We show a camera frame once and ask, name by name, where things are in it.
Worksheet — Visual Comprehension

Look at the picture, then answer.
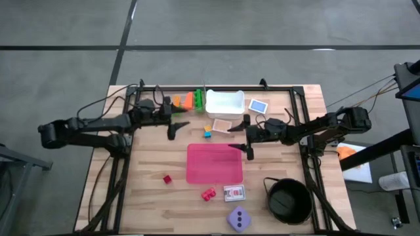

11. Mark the black equipment stand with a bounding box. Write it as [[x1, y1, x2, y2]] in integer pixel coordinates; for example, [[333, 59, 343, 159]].
[[339, 60, 420, 173]]

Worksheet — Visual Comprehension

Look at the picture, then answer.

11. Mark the red two-stud toy block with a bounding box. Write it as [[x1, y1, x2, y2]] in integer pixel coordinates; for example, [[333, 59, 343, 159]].
[[201, 187, 217, 202]]

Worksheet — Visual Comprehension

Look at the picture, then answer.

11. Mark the black aluminium table frame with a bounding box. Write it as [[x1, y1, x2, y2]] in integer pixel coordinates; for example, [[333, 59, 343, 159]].
[[78, 78, 357, 234]]

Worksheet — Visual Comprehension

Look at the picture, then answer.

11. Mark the white floor paper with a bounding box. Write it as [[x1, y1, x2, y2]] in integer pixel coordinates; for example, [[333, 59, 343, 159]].
[[336, 142, 373, 184]]

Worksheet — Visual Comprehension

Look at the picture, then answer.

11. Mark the white paper towel roll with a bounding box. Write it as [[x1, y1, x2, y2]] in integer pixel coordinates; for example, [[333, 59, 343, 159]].
[[378, 170, 411, 192]]

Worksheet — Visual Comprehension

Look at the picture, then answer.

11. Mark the playing card box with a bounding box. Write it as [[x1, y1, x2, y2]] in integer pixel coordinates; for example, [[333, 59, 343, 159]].
[[223, 184, 246, 203]]

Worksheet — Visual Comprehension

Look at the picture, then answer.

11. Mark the blue-screen tablet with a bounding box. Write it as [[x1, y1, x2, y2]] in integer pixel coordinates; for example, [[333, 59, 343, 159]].
[[395, 75, 420, 102]]

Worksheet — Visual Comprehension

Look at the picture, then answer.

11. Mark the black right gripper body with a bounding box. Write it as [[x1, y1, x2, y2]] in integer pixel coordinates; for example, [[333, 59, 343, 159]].
[[246, 124, 270, 146]]

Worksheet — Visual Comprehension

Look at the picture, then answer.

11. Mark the purple foam die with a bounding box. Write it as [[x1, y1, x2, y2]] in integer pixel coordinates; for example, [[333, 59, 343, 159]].
[[226, 205, 253, 233]]

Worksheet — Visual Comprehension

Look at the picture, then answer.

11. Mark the clear plastic bin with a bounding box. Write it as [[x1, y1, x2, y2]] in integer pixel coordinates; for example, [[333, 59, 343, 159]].
[[169, 83, 208, 116]]

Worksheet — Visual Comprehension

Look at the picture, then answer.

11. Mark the white plastic bin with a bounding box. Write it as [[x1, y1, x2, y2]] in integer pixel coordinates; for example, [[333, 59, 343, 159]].
[[205, 89, 245, 121]]

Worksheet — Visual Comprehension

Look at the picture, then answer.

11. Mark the pink translucent plastic bin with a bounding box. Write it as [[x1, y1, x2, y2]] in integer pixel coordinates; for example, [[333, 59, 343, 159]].
[[186, 143, 244, 185]]

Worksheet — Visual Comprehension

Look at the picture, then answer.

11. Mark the long green toy block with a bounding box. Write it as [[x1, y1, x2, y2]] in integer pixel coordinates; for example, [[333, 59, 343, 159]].
[[193, 88, 205, 113]]

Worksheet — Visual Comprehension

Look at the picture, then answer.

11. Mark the black bucket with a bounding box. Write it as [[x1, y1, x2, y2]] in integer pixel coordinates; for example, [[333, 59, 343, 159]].
[[263, 177, 314, 226]]

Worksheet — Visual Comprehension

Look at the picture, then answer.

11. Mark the orange toy block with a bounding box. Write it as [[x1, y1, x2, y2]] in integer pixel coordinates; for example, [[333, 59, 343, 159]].
[[182, 92, 194, 111]]

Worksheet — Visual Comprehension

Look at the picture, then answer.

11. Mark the orange crumpled object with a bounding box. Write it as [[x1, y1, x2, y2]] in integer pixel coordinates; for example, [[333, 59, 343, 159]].
[[337, 146, 362, 168]]

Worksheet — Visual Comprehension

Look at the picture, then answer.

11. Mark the grey metal side table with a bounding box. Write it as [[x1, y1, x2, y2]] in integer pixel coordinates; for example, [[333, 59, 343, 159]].
[[0, 144, 53, 236]]

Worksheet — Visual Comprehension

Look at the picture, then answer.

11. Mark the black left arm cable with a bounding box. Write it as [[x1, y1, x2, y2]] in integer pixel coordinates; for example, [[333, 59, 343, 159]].
[[76, 83, 142, 119]]

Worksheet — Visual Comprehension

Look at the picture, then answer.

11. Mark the blue playing card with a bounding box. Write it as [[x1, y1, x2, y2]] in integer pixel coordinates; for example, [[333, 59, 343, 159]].
[[247, 98, 269, 115]]

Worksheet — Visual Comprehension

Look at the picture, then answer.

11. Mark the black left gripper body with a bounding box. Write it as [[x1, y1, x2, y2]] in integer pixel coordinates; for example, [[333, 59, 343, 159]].
[[153, 109, 169, 128]]

